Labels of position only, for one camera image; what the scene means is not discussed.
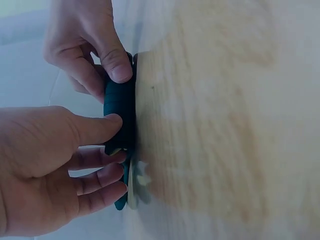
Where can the person's right hand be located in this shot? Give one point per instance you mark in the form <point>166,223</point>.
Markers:
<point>80,30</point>

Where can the person's left hand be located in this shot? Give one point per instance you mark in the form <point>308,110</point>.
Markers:
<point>35,160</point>

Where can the dark teal ribbed object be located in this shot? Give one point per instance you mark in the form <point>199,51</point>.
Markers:
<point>120,102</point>

